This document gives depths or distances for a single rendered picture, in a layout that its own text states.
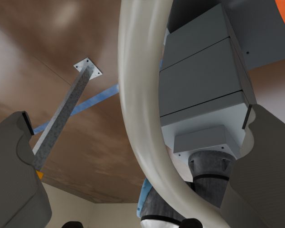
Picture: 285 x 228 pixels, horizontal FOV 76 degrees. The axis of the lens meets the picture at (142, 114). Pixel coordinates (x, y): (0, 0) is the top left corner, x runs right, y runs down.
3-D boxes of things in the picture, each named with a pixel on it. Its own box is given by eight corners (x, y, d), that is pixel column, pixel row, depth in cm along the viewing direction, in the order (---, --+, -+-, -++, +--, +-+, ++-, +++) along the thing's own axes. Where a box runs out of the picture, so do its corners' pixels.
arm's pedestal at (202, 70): (251, 52, 134) (288, 160, 81) (188, 79, 162) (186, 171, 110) (226, -12, 106) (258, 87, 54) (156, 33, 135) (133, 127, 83)
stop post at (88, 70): (73, 64, 173) (-3, 178, 106) (87, 56, 162) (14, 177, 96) (88, 79, 185) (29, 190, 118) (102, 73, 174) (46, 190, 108)
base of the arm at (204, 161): (240, 170, 78) (244, 194, 72) (196, 172, 87) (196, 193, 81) (231, 148, 66) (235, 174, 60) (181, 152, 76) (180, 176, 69)
